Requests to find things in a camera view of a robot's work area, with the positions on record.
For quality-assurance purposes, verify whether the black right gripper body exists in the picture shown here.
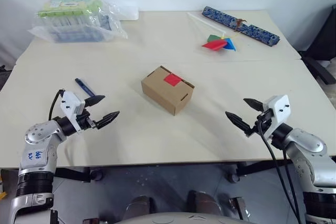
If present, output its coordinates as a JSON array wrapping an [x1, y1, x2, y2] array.
[[253, 109, 275, 134]]

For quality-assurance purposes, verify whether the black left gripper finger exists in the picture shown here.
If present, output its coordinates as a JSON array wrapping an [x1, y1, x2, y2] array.
[[94, 111, 121, 130], [83, 95, 106, 108]]

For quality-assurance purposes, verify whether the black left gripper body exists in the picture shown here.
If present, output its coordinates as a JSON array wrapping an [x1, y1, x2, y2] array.
[[78, 111, 98, 131]]

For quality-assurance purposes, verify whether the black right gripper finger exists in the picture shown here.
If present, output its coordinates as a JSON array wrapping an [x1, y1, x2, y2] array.
[[225, 111, 256, 137], [243, 98, 264, 112]]

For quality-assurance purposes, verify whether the brown cardboard box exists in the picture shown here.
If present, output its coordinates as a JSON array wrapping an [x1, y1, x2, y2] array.
[[141, 65, 195, 116]]

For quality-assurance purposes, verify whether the blue patterned fabric case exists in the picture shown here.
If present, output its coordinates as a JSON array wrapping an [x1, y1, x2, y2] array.
[[202, 5, 281, 47]]

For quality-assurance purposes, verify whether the black table caster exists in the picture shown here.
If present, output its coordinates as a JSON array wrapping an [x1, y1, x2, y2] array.
[[226, 167, 241, 183], [90, 168, 104, 182]]

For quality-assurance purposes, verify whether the flat clear plastic bag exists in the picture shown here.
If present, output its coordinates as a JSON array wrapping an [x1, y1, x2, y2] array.
[[27, 22, 129, 44]]

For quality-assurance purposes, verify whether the colourful paper pinwheel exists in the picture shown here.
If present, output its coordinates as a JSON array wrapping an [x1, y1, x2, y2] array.
[[186, 11, 237, 52]]

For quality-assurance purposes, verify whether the red tape patch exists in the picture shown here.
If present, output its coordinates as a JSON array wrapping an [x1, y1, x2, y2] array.
[[163, 73, 182, 88]]

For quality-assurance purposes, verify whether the brown ribbon tassel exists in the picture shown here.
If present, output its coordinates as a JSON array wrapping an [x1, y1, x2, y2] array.
[[234, 18, 248, 31]]

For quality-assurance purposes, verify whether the dark rounded shape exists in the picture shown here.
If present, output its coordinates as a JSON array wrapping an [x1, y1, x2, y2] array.
[[186, 190, 223, 216], [127, 195, 156, 221]]

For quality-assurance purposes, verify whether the black chair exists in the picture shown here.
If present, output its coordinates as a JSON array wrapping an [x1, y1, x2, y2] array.
[[299, 3, 336, 86]]

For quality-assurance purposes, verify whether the black equipment beside table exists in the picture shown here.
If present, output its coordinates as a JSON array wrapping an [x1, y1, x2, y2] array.
[[0, 65, 13, 91]]

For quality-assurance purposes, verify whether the green-topped clear plastic package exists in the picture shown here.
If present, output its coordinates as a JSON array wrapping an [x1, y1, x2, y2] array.
[[36, 0, 112, 28]]

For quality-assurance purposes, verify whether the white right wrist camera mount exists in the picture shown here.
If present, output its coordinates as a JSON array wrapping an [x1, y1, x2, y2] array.
[[262, 94, 291, 141]]

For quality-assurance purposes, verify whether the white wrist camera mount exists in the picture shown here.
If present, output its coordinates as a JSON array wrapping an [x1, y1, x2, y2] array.
[[262, 94, 291, 141], [60, 90, 86, 132]]

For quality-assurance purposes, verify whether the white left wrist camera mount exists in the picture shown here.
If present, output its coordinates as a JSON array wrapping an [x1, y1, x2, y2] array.
[[60, 90, 86, 132]]

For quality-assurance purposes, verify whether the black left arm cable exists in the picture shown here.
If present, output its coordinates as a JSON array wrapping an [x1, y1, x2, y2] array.
[[48, 89, 65, 120]]

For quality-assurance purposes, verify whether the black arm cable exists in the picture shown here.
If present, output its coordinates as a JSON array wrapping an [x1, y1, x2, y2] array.
[[48, 89, 65, 120], [256, 119, 302, 224]]

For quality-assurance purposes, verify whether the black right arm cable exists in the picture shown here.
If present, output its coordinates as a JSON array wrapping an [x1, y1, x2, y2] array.
[[256, 119, 302, 224]]

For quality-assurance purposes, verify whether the black table frame bar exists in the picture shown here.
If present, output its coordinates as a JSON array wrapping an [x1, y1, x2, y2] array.
[[54, 167, 91, 183], [236, 159, 289, 176]]

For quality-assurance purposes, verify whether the dark metal bracket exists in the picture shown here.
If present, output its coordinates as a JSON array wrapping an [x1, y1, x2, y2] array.
[[228, 196, 249, 221]]

